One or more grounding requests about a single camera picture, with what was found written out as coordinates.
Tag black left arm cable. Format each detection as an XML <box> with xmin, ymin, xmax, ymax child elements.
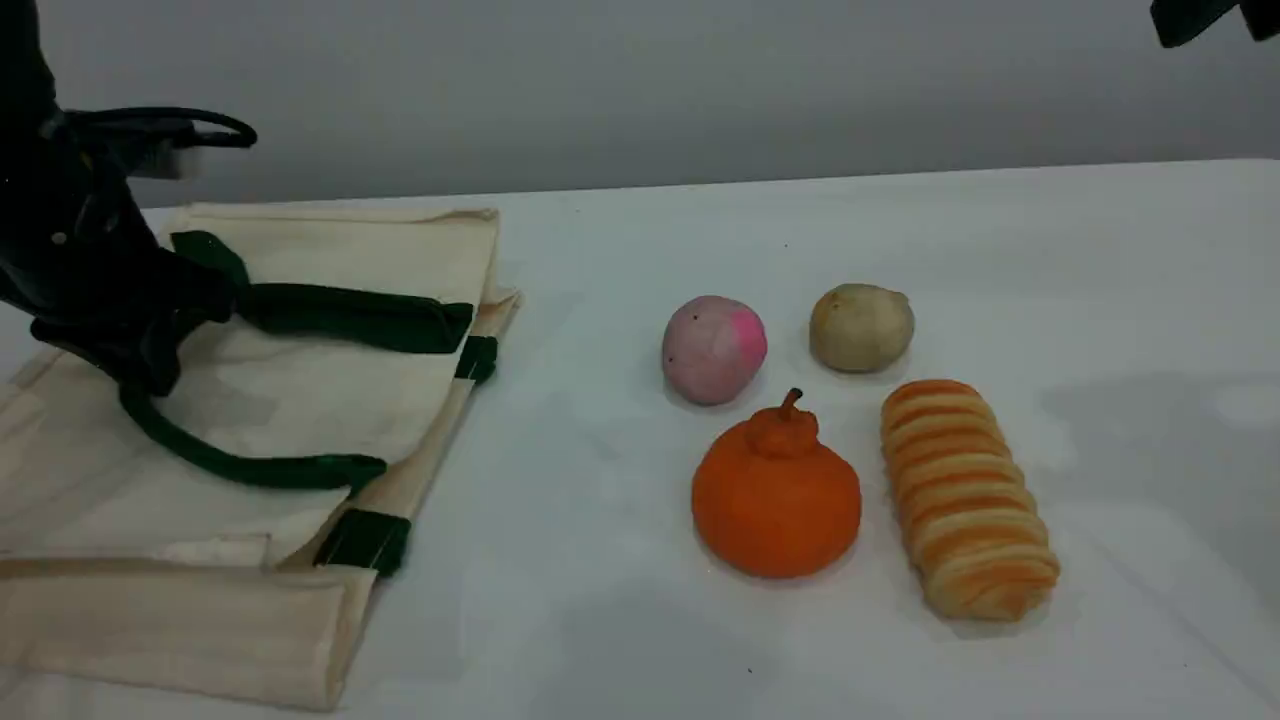
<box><xmin>58</xmin><ymin>105</ymin><xmax>259</xmax><ymax>151</ymax></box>

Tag brown potato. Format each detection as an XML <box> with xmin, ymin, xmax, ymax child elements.
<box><xmin>808</xmin><ymin>283</ymin><xmax>916</xmax><ymax>376</ymax></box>

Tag pink peach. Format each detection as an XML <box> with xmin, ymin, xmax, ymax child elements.
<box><xmin>660</xmin><ymin>294</ymin><xmax>769</xmax><ymax>407</ymax></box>

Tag orange tangerine with stem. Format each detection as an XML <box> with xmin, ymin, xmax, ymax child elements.
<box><xmin>690</xmin><ymin>388</ymin><xmax>863</xmax><ymax>581</ymax></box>

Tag white canvas bag green handles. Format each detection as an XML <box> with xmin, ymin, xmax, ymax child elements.
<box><xmin>0</xmin><ymin>203</ymin><xmax>523</xmax><ymax>713</ymax></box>

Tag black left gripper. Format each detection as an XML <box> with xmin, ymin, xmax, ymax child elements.
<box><xmin>0</xmin><ymin>115</ymin><xmax>243</xmax><ymax>397</ymax></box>

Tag long striped bread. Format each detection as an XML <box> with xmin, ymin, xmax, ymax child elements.
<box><xmin>880</xmin><ymin>378</ymin><xmax>1061</xmax><ymax>623</ymax></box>

